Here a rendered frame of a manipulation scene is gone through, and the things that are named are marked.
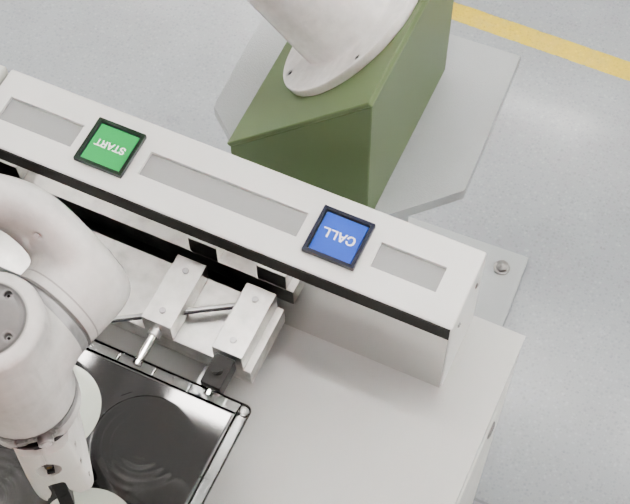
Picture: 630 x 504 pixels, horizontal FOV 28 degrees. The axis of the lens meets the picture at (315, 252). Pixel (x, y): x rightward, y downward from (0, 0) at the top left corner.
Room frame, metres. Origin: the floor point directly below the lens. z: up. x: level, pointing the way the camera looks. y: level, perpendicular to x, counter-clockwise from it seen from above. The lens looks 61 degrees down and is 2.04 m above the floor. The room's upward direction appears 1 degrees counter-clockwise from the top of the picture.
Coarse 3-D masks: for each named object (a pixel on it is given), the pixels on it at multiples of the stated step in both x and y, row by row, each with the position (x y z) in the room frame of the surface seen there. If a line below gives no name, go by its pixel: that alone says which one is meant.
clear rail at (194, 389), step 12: (96, 348) 0.53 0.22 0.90; (108, 348) 0.53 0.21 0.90; (120, 360) 0.52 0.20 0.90; (132, 360) 0.52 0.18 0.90; (144, 360) 0.52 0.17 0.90; (144, 372) 0.51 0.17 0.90; (156, 372) 0.50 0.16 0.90; (168, 372) 0.50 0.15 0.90; (168, 384) 0.49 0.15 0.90; (180, 384) 0.49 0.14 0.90; (192, 384) 0.49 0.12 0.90; (204, 396) 0.48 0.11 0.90; (216, 396) 0.48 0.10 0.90; (228, 396) 0.48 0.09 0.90; (228, 408) 0.47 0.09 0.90; (240, 408) 0.46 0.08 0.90
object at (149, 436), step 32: (128, 384) 0.49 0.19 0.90; (160, 384) 0.49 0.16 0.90; (128, 416) 0.46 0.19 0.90; (160, 416) 0.46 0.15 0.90; (192, 416) 0.46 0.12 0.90; (224, 416) 0.46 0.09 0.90; (0, 448) 0.43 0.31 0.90; (96, 448) 0.43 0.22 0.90; (128, 448) 0.43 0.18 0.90; (160, 448) 0.43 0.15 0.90; (192, 448) 0.43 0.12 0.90; (0, 480) 0.40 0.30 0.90; (96, 480) 0.40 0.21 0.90; (128, 480) 0.40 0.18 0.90; (160, 480) 0.39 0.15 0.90; (192, 480) 0.39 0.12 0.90
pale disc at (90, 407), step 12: (84, 372) 0.51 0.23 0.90; (84, 384) 0.49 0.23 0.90; (96, 384) 0.49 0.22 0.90; (84, 396) 0.48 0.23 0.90; (96, 396) 0.48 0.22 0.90; (84, 408) 0.47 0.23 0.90; (96, 408) 0.47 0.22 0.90; (84, 420) 0.46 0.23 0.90; (96, 420) 0.46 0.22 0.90; (84, 432) 0.44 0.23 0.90
